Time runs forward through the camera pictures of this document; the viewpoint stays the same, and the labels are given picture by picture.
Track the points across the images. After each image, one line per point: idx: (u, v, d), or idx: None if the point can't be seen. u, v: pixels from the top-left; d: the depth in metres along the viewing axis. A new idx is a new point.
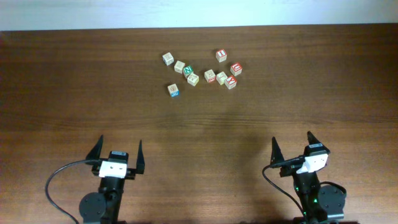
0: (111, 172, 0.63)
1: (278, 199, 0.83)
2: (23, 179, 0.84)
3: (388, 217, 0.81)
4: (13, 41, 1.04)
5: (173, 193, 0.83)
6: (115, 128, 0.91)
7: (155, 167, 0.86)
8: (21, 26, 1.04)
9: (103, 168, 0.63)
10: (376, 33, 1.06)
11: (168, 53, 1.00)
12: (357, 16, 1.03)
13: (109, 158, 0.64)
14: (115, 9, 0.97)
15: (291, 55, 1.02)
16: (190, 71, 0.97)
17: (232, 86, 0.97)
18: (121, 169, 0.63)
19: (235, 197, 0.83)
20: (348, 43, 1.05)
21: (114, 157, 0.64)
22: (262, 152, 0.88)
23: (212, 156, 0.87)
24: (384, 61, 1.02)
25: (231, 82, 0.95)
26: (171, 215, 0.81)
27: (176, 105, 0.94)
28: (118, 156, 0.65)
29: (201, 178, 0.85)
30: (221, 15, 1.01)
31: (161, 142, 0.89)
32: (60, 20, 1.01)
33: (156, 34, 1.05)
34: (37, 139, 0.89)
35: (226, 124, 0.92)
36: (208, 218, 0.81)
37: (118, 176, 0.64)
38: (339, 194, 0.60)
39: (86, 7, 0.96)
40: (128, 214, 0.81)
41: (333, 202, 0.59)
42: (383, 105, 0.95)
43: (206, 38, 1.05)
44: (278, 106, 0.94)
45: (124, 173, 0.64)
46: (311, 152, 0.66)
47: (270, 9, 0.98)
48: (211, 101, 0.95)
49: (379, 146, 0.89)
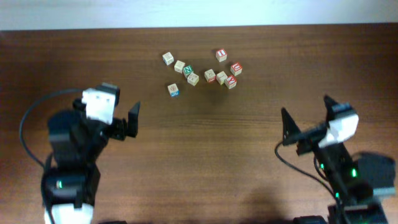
0: (96, 103, 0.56)
1: (278, 200, 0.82)
2: (22, 178, 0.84)
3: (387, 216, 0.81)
4: (12, 40, 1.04)
5: (173, 193, 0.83)
6: None
7: (155, 167, 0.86)
8: (20, 25, 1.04)
9: (89, 97, 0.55)
10: (377, 33, 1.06)
11: (168, 53, 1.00)
12: (357, 16, 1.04)
13: (97, 88, 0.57)
14: (117, 9, 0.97)
15: (291, 55, 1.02)
16: (190, 71, 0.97)
17: (232, 86, 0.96)
18: (107, 101, 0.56)
19: (235, 197, 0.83)
20: (349, 43, 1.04)
21: (104, 88, 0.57)
22: (262, 152, 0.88)
23: (212, 156, 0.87)
24: (384, 61, 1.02)
25: (231, 82, 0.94)
26: (171, 215, 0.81)
27: (176, 104, 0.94)
28: (108, 86, 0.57)
29: (201, 178, 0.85)
30: (221, 15, 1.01)
31: (161, 142, 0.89)
32: (60, 19, 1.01)
33: (156, 33, 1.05)
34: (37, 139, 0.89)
35: (226, 124, 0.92)
36: (208, 218, 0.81)
37: (104, 112, 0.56)
38: (388, 164, 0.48)
39: (86, 7, 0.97)
40: (129, 214, 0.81)
41: (380, 173, 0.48)
42: (384, 105, 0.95)
43: (206, 38, 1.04)
44: (278, 106, 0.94)
45: (110, 107, 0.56)
46: (337, 116, 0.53)
47: (270, 9, 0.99)
48: (211, 101, 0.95)
49: (379, 146, 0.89)
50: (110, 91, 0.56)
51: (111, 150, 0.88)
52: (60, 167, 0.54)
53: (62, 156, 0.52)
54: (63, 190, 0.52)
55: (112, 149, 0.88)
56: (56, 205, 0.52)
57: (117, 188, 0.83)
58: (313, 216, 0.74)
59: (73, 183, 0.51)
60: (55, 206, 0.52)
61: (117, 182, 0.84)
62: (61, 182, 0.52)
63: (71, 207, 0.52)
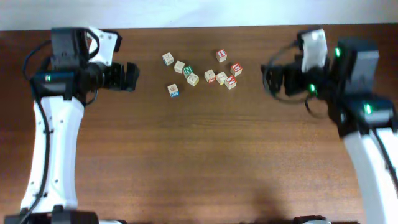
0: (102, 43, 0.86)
1: (278, 199, 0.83)
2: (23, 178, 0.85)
3: None
4: (12, 41, 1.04)
5: (173, 193, 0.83)
6: (116, 128, 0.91)
7: (155, 167, 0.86)
8: (20, 26, 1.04)
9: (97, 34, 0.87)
10: (376, 34, 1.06)
11: (168, 53, 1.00)
12: (357, 16, 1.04)
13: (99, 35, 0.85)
14: (116, 9, 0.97)
15: (291, 55, 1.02)
16: (190, 71, 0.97)
17: (232, 86, 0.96)
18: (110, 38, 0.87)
19: (235, 197, 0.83)
20: None
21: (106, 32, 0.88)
22: (261, 152, 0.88)
23: (212, 156, 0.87)
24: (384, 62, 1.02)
25: (230, 82, 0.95)
26: (171, 215, 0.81)
27: (176, 105, 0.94)
28: (107, 31, 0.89)
29: (201, 178, 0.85)
30: (221, 15, 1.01)
31: (161, 142, 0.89)
32: (60, 20, 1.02)
33: (156, 34, 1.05)
34: None
35: (226, 124, 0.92)
36: (208, 218, 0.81)
37: (112, 37, 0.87)
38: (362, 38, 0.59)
39: (87, 7, 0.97)
40: (129, 214, 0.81)
41: (357, 40, 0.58)
42: None
43: (205, 38, 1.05)
44: (278, 106, 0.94)
45: (115, 36, 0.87)
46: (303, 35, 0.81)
47: (270, 9, 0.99)
48: (211, 101, 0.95)
49: None
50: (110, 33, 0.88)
51: (111, 150, 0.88)
52: (58, 69, 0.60)
53: (58, 38, 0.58)
54: (50, 84, 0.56)
55: (113, 149, 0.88)
56: (46, 97, 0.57)
57: (118, 188, 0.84)
58: (311, 216, 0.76)
59: (68, 47, 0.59)
60: (44, 99, 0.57)
61: (117, 182, 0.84)
62: (50, 76, 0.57)
63: (60, 100, 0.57)
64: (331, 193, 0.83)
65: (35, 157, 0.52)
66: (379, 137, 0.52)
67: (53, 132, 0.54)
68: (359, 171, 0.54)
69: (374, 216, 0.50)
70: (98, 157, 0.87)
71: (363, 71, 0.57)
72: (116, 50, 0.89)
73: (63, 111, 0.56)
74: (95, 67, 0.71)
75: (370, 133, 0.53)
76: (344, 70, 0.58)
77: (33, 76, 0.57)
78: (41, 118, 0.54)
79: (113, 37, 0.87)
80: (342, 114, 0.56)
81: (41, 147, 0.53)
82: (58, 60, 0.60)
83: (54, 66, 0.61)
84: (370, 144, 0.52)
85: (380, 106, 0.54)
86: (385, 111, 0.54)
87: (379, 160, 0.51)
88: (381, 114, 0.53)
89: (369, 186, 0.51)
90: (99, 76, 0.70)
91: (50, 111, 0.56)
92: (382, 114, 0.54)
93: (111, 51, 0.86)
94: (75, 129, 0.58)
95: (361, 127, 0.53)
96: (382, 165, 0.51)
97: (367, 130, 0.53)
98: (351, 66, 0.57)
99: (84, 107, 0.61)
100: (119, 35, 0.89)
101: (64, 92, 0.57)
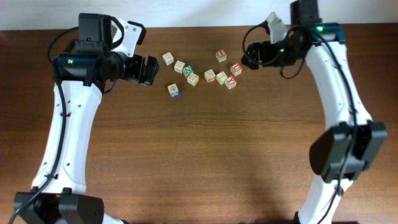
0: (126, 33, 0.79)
1: (278, 199, 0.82)
2: (22, 178, 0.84)
3: (387, 216, 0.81)
4: (12, 41, 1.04)
5: (173, 193, 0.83)
6: (115, 128, 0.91)
7: (155, 167, 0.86)
8: (20, 26, 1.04)
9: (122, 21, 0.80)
10: (376, 33, 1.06)
11: (168, 53, 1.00)
12: (357, 16, 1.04)
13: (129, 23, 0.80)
14: (116, 9, 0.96)
15: None
16: (190, 71, 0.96)
17: (232, 86, 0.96)
18: (135, 30, 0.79)
19: (235, 197, 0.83)
20: (349, 42, 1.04)
21: (132, 22, 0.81)
22: (262, 152, 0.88)
23: (212, 156, 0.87)
24: (384, 61, 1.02)
25: (231, 82, 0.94)
26: (171, 215, 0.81)
27: (176, 105, 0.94)
28: (132, 22, 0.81)
29: (201, 178, 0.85)
30: (221, 14, 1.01)
31: (161, 142, 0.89)
32: (60, 19, 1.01)
33: (156, 33, 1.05)
34: (36, 140, 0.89)
35: (226, 124, 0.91)
36: (208, 218, 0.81)
37: (137, 28, 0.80)
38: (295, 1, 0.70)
39: (86, 7, 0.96)
40: (129, 214, 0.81)
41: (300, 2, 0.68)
42: (383, 105, 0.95)
43: (205, 38, 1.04)
44: (278, 106, 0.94)
45: (138, 33, 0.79)
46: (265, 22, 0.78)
47: (270, 9, 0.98)
48: (211, 100, 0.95)
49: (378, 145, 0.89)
50: (136, 25, 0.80)
51: (111, 150, 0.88)
52: (81, 53, 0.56)
53: (84, 22, 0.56)
54: (72, 68, 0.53)
55: (112, 149, 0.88)
56: (68, 79, 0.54)
57: (117, 187, 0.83)
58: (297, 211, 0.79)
59: (94, 30, 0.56)
60: (64, 81, 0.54)
61: (117, 182, 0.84)
62: (72, 59, 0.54)
63: (79, 83, 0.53)
64: None
65: (50, 138, 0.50)
66: (328, 48, 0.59)
67: (69, 115, 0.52)
68: (318, 82, 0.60)
69: (331, 99, 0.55)
70: (97, 157, 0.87)
71: (310, 14, 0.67)
72: (138, 43, 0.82)
73: (81, 94, 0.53)
74: (117, 56, 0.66)
75: (322, 46, 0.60)
76: (299, 17, 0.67)
77: (56, 58, 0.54)
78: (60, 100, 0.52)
79: (138, 29, 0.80)
80: (295, 26, 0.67)
81: (57, 130, 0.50)
82: (83, 43, 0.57)
83: (77, 50, 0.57)
84: (320, 50, 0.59)
85: (328, 30, 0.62)
86: (331, 38, 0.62)
87: (328, 62, 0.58)
88: (326, 35, 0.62)
89: (325, 86, 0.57)
90: (119, 65, 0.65)
91: (69, 94, 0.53)
92: (332, 46, 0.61)
93: (135, 43, 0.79)
94: (91, 113, 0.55)
95: (316, 34, 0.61)
96: (331, 64, 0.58)
97: (316, 43, 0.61)
98: (300, 12, 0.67)
99: (102, 94, 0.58)
100: (143, 27, 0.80)
101: (84, 77, 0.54)
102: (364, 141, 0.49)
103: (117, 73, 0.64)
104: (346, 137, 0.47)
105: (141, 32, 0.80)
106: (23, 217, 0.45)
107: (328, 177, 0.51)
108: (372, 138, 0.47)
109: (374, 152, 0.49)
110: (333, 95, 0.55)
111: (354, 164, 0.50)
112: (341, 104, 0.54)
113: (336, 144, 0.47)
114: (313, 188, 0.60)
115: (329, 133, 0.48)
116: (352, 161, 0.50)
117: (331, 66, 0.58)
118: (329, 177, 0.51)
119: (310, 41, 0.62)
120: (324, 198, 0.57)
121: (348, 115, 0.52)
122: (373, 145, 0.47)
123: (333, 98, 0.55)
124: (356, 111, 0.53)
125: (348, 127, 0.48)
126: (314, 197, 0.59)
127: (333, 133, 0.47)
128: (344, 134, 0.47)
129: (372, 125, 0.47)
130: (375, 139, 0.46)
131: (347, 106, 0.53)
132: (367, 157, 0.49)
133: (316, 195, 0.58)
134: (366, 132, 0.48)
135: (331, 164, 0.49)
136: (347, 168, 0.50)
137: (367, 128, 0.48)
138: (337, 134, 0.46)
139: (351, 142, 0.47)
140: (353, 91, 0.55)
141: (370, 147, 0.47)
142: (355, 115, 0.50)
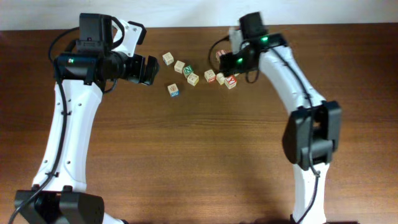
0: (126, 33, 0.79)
1: (278, 199, 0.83)
2: (22, 178, 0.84)
3: (387, 216, 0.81)
4: (12, 41, 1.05)
5: (173, 193, 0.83)
6: (115, 128, 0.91)
7: (155, 167, 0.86)
8: (20, 25, 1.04)
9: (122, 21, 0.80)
10: (375, 33, 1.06)
11: (168, 53, 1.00)
12: (356, 16, 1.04)
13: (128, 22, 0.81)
14: (116, 9, 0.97)
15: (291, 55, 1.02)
16: (190, 71, 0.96)
17: (232, 86, 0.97)
18: (135, 31, 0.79)
19: (235, 196, 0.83)
20: (347, 42, 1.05)
21: (132, 22, 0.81)
22: (261, 151, 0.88)
23: (212, 155, 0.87)
24: (383, 61, 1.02)
25: (231, 82, 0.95)
26: (171, 215, 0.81)
27: (176, 105, 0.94)
28: (132, 22, 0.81)
29: (201, 178, 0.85)
30: (220, 14, 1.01)
31: (161, 142, 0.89)
32: (60, 19, 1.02)
33: (156, 33, 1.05)
34: (36, 140, 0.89)
35: (226, 124, 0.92)
36: (208, 218, 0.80)
37: (137, 28, 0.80)
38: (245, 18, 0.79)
39: (86, 7, 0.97)
40: (129, 214, 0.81)
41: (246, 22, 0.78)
42: (383, 105, 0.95)
43: (205, 38, 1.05)
44: (278, 106, 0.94)
45: (138, 33, 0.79)
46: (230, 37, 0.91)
47: (270, 9, 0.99)
48: (210, 100, 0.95)
49: (378, 145, 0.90)
50: (136, 26, 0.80)
51: (111, 150, 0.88)
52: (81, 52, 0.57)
53: (85, 21, 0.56)
54: (72, 67, 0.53)
55: (113, 149, 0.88)
56: (68, 79, 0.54)
57: (118, 187, 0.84)
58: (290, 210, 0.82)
59: (95, 30, 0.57)
60: (66, 81, 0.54)
61: (117, 182, 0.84)
62: (73, 58, 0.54)
63: (80, 83, 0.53)
64: (331, 193, 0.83)
65: (51, 136, 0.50)
66: (275, 53, 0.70)
67: (70, 114, 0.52)
68: (275, 81, 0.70)
69: (287, 90, 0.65)
70: (97, 157, 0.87)
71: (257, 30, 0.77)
72: (140, 43, 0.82)
73: (82, 93, 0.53)
74: (118, 56, 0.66)
75: (270, 52, 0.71)
76: (247, 30, 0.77)
77: (57, 58, 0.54)
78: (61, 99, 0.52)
79: (138, 29, 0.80)
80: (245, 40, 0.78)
81: (58, 129, 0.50)
82: (83, 43, 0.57)
83: (78, 50, 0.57)
84: (270, 55, 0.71)
85: (273, 40, 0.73)
86: (277, 44, 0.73)
87: (278, 63, 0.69)
88: (273, 44, 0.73)
89: (280, 82, 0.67)
90: (120, 66, 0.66)
91: (69, 93, 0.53)
92: (278, 50, 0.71)
93: (135, 43, 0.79)
94: (92, 112, 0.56)
95: (263, 45, 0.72)
96: (280, 64, 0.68)
97: (265, 50, 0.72)
98: (248, 27, 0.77)
99: (102, 95, 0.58)
100: (143, 27, 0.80)
101: (86, 76, 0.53)
102: (323, 121, 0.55)
103: (117, 74, 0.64)
104: (306, 119, 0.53)
105: (141, 32, 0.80)
106: (24, 215, 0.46)
107: (303, 163, 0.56)
108: (329, 115, 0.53)
109: (335, 128, 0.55)
110: (288, 86, 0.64)
111: (323, 144, 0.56)
112: (296, 91, 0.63)
113: (299, 127, 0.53)
114: (298, 185, 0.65)
115: (291, 121, 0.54)
116: (321, 142, 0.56)
117: (281, 65, 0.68)
118: (305, 163, 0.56)
119: (258, 52, 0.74)
120: (309, 191, 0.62)
121: (304, 101, 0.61)
122: (331, 121, 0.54)
123: (289, 89, 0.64)
124: (310, 96, 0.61)
125: (306, 111, 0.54)
126: (301, 193, 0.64)
127: (295, 119, 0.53)
128: (303, 117, 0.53)
129: (325, 104, 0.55)
130: (331, 116, 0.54)
131: (301, 93, 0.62)
132: (331, 134, 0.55)
133: (301, 190, 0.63)
134: (323, 112, 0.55)
135: (302, 149, 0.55)
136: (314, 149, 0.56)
137: (322, 107, 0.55)
138: (298, 118, 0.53)
139: (311, 123, 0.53)
140: (305, 81, 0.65)
141: (330, 124, 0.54)
142: (308, 99, 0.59)
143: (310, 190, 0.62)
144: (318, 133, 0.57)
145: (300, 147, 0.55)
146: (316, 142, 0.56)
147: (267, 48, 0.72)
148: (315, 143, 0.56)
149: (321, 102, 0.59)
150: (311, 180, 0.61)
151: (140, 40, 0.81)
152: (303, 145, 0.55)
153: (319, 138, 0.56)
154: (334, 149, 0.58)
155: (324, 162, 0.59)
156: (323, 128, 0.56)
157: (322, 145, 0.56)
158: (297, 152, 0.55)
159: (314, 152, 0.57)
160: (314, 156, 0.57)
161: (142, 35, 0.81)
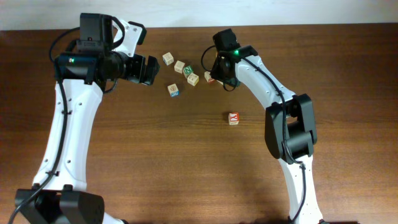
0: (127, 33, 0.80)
1: (278, 199, 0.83)
2: (22, 178, 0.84)
3: (386, 216, 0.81)
4: (12, 41, 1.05)
5: (173, 193, 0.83)
6: (116, 127, 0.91)
7: (156, 167, 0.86)
8: (20, 25, 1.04)
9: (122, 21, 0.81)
10: (374, 33, 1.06)
11: (168, 53, 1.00)
12: (356, 16, 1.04)
13: (129, 22, 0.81)
14: (117, 8, 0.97)
15: (290, 55, 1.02)
16: (190, 71, 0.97)
17: (234, 123, 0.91)
18: (135, 30, 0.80)
19: (235, 197, 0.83)
20: (347, 43, 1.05)
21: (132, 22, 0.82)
22: (262, 152, 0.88)
23: (212, 156, 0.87)
24: (382, 62, 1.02)
25: (232, 118, 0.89)
26: (171, 215, 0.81)
27: (176, 105, 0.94)
28: (132, 22, 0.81)
29: (201, 178, 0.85)
30: (220, 15, 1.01)
31: (161, 142, 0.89)
32: (61, 19, 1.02)
33: (155, 33, 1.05)
34: (36, 139, 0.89)
35: (225, 124, 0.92)
36: (208, 218, 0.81)
37: (137, 29, 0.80)
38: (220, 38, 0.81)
39: (87, 7, 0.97)
40: (129, 214, 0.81)
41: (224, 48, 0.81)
42: (384, 105, 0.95)
43: (206, 38, 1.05)
44: None
45: (138, 33, 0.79)
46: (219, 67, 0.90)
47: (269, 9, 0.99)
48: (211, 100, 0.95)
49: (377, 145, 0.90)
50: (137, 25, 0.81)
51: (111, 150, 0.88)
52: (81, 52, 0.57)
53: (84, 22, 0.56)
54: (74, 66, 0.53)
55: (112, 149, 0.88)
56: (69, 79, 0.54)
57: (117, 187, 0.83)
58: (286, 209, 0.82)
59: (95, 30, 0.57)
60: (66, 80, 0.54)
61: (117, 182, 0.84)
62: (73, 58, 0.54)
63: (81, 84, 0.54)
64: (331, 193, 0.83)
65: (51, 135, 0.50)
66: (245, 60, 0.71)
67: (70, 113, 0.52)
68: (250, 86, 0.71)
69: (262, 94, 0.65)
70: (97, 157, 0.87)
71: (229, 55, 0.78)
72: (140, 43, 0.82)
73: (82, 93, 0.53)
74: (118, 56, 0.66)
75: (242, 61, 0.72)
76: (221, 46, 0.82)
77: (58, 57, 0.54)
78: (62, 98, 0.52)
79: (138, 30, 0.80)
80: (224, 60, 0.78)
81: (58, 127, 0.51)
82: (84, 43, 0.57)
83: (78, 50, 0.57)
84: (242, 64, 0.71)
85: (244, 51, 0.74)
86: (247, 55, 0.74)
87: (250, 68, 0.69)
88: (244, 55, 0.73)
89: (255, 86, 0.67)
90: (120, 66, 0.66)
91: (70, 92, 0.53)
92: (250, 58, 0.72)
93: (135, 43, 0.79)
94: (92, 111, 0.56)
95: (236, 56, 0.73)
96: (252, 69, 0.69)
97: (238, 60, 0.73)
98: (221, 42, 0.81)
99: (103, 94, 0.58)
100: (143, 27, 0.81)
101: (86, 76, 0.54)
102: (298, 112, 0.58)
103: (117, 73, 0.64)
104: (279, 112, 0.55)
105: (142, 33, 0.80)
106: (23, 214, 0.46)
107: (286, 157, 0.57)
108: (301, 106, 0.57)
109: (310, 118, 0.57)
110: (261, 89, 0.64)
111: (302, 135, 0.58)
112: (268, 91, 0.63)
113: (273, 122, 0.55)
114: (288, 183, 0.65)
115: (266, 116, 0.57)
116: (300, 135, 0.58)
117: (253, 71, 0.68)
118: (287, 157, 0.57)
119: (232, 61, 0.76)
120: (298, 186, 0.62)
121: (276, 98, 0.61)
122: (305, 112, 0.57)
123: (262, 89, 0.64)
124: (282, 93, 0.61)
125: (280, 106, 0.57)
126: (291, 191, 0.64)
127: (268, 112, 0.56)
128: (276, 111, 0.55)
129: (297, 97, 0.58)
130: (304, 107, 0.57)
131: (273, 91, 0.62)
132: (308, 126, 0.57)
133: (291, 186, 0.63)
134: (296, 105, 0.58)
135: (281, 143, 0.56)
136: (295, 142, 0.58)
137: (295, 100, 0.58)
138: (271, 112, 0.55)
139: (285, 116, 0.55)
140: (275, 81, 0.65)
141: (304, 114, 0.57)
142: (280, 96, 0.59)
143: (298, 185, 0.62)
144: (297, 126, 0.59)
145: (280, 141, 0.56)
146: (296, 137, 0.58)
147: (239, 58, 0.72)
148: (295, 137, 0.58)
149: (292, 96, 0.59)
150: (298, 173, 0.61)
151: (140, 38, 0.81)
152: (282, 139, 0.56)
153: (297, 130, 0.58)
154: (314, 141, 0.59)
155: (308, 155, 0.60)
156: (300, 120, 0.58)
157: (303, 138, 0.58)
158: (277, 146, 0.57)
159: (294, 145, 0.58)
160: (295, 149, 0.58)
161: (142, 35, 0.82)
